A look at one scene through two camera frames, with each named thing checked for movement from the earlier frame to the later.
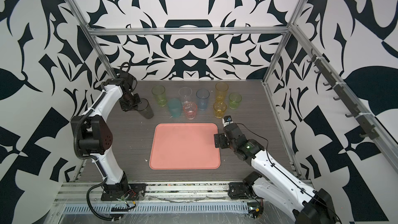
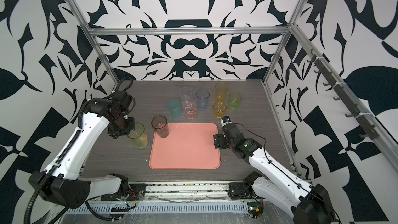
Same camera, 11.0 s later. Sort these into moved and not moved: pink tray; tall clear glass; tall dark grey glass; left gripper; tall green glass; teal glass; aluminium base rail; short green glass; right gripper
Moved: tall dark grey glass; tall green glass; left gripper
Not moved: teal glass; tall clear glass; pink tray; aluminium base rail; short green glass; right gripper
